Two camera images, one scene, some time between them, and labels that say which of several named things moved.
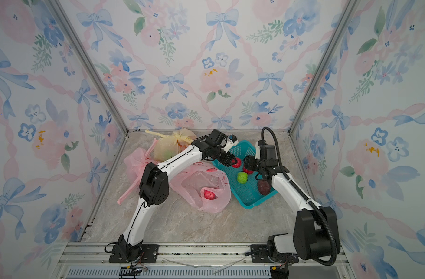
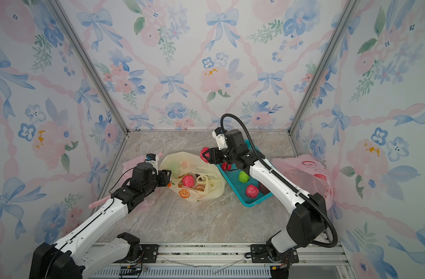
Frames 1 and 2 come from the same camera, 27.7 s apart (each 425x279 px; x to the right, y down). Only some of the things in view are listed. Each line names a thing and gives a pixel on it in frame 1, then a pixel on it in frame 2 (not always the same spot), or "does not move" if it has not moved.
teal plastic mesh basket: x=245 y=186 does not move
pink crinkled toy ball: x=208 y=195 to x=252 y=191
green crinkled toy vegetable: x=242 y=177 does not move
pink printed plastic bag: x=198 y=177 to x=309 y=173
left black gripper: x=227 y=161 to x=165 y=177
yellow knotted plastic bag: x=167 y=146 to x=182 y=164
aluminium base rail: x=84 y=260 does not move
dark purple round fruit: x=263 y=187 does not move
